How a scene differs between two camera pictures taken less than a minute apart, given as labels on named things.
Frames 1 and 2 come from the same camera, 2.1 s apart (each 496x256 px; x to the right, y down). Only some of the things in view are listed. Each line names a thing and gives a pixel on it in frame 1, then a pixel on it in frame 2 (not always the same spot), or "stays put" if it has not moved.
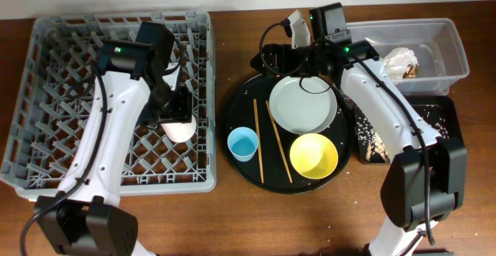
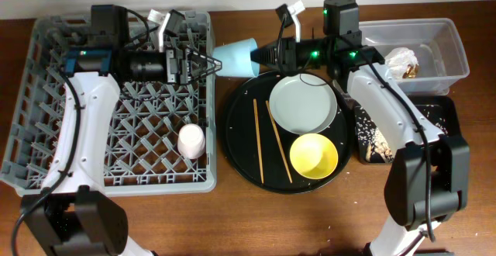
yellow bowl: (314, 156) stays put
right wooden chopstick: (279, 143) stays put
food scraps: (377, 151) stays put
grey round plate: (304, 105) stays put
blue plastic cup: (243, 143) → (235, 58)
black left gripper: (182, 110) → (202, 59)
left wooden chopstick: (258, 142) stays put
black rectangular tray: (439, 112) stays put
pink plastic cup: (180, 132) → (191, 141)
